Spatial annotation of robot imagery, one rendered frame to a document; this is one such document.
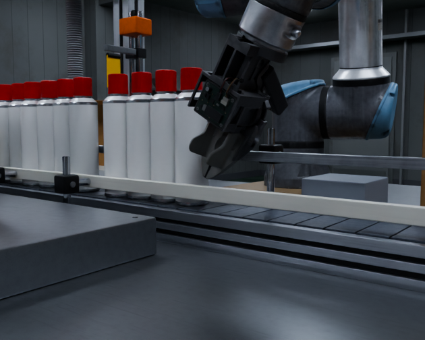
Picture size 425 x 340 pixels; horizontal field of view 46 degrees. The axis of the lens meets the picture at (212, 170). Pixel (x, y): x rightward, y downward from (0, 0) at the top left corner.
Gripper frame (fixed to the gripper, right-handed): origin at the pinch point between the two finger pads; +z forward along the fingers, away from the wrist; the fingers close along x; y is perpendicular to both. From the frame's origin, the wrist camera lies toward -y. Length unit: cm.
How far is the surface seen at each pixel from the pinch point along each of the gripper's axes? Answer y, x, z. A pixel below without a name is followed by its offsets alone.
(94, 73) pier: -369, -451, 174
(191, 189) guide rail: 4.6, 1.1, 2.2
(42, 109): 2.8, -38.1, 10.9
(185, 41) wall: -564, -494, 121
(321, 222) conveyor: 1.6, 18.6, -4.5
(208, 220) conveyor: 6.0, 6.5, 3.5
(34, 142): 2.2, -38.5, 18.3
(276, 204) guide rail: 4.6, 13.4, -4.0
